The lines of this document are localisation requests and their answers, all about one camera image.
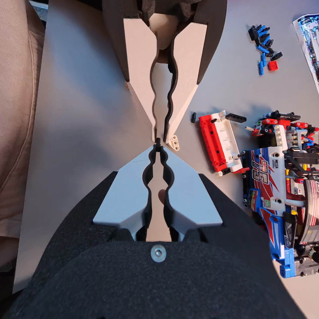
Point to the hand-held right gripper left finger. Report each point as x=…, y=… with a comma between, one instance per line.
x=124, y=194

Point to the black lego connector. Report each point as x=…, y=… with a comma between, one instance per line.
x=276, y=56

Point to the pile of blue black pins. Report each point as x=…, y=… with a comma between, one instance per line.
x=261, y=44

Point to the blue white red lego car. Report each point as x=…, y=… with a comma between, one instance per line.
x=281, y=199

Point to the red square lego plate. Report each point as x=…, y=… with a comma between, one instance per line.
x=273, y=65

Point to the white triangular lego piece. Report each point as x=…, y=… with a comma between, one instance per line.
x=174, y=143

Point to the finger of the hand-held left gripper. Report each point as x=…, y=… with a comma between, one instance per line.
x=189, y=62
x=139, y=62

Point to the instruction booklet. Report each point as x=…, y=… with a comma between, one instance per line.
x=309, y=44

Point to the red and white lego panel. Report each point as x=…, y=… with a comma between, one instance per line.
x=219, y=144

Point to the black lego beam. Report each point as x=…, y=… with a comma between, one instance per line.
x=235, y=118

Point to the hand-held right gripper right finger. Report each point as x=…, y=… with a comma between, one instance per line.
x=192, y=196

